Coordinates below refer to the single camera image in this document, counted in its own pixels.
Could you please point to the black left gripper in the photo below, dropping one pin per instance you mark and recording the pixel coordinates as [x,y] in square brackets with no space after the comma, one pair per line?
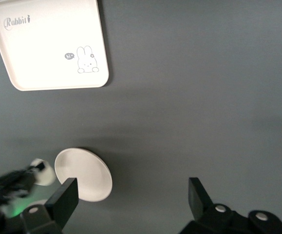
[9,185]

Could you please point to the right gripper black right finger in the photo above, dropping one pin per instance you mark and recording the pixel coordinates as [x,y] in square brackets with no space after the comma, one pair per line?
[199,202]

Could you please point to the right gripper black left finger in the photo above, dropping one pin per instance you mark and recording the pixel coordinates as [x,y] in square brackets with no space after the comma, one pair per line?
[62,202]

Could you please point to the small white steamed bun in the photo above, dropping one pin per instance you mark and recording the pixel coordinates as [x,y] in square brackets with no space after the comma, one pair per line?
[48,176]

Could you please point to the round cream plate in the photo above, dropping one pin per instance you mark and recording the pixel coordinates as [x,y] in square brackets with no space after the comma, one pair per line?
[87,170]

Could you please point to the cream rabbit print tray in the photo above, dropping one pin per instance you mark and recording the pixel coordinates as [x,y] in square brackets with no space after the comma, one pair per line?
[45,44]

